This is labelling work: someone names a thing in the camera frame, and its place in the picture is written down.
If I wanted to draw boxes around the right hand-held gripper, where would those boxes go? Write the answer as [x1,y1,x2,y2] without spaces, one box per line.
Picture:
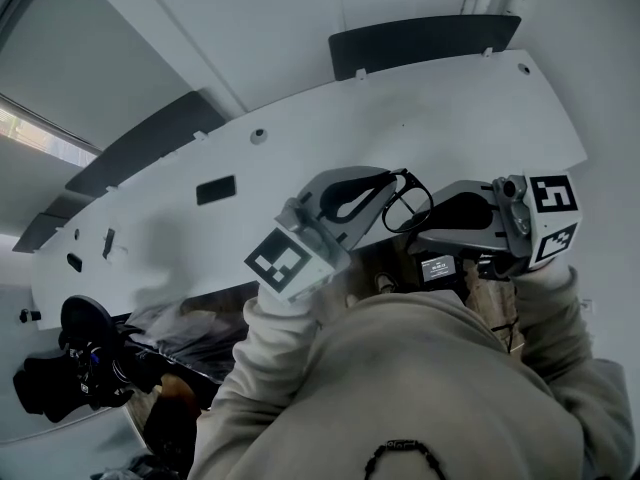
[414,170,584,272]

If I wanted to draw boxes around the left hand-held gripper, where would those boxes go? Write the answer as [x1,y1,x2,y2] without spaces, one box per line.
[243,166,400,305]

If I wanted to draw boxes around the black labelled box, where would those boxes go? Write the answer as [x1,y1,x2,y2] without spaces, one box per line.
[419,252,465,285]

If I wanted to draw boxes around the thin black cable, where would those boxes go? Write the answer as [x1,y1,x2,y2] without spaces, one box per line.
[490,316,522,355]

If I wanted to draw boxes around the person's right forearm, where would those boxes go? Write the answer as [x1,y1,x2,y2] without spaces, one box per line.
[513,262,597,387]

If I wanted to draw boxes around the person's left forearm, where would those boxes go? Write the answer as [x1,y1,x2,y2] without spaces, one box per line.
[230,281,324,399]

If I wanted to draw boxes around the short dark partition panel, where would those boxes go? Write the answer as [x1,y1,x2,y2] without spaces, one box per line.
[12,193,97,254]

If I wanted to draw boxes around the black beaded cord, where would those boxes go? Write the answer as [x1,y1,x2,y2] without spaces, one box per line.
[363,437,447,480]

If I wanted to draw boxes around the black rectangular desk socket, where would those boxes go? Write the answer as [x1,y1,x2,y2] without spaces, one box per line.
[195,174,237,207]

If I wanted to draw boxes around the person's beige hoodie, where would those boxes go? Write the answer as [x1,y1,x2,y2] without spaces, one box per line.
[187,262,636,480]

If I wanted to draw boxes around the window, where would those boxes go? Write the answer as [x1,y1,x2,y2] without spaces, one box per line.
[0,92,100,169]

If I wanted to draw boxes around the black plastic bag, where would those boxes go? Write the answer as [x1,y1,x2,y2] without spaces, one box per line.
[122,300,251,385]

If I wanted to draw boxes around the black framed glasses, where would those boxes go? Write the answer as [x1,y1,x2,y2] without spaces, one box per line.
[381,167,435,235]

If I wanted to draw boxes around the black equipment with round disc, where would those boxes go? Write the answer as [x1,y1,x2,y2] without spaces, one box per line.
[12,294,151,424]

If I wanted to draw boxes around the long dark partition panel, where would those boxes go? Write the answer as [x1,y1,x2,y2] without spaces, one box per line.
[327,14,523,82]

